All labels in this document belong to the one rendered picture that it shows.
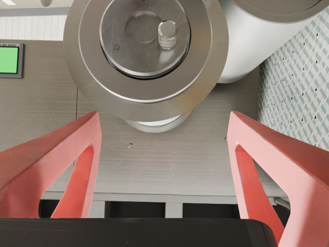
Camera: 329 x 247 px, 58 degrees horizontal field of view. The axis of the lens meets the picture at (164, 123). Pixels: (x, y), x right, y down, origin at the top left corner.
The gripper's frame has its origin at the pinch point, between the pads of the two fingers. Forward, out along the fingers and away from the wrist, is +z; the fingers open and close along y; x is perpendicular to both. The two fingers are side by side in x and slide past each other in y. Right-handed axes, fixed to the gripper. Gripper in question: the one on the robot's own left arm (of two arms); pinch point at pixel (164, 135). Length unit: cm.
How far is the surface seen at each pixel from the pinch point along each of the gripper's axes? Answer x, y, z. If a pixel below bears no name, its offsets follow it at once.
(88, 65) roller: 3.1, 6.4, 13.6
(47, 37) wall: 97, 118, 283
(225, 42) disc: 2.0, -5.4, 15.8
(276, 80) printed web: 12.1, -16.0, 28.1
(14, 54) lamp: 16, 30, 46
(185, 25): 0.1, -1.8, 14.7
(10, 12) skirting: 77, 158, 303
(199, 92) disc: 5.4, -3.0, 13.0
